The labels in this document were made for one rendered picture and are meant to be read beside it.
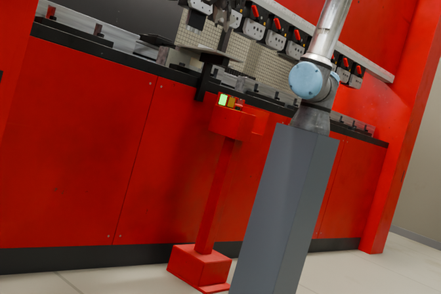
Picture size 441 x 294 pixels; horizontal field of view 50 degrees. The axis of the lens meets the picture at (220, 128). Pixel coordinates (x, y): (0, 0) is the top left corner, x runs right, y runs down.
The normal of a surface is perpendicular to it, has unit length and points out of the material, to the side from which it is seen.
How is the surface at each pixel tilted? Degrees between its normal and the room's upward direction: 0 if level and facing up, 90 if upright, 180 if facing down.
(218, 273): 90
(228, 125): 90
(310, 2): 90
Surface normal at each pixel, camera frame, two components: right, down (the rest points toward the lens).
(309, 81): -0.51, 0.03
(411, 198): -0.61, -0.14
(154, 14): 0.71, 0.22
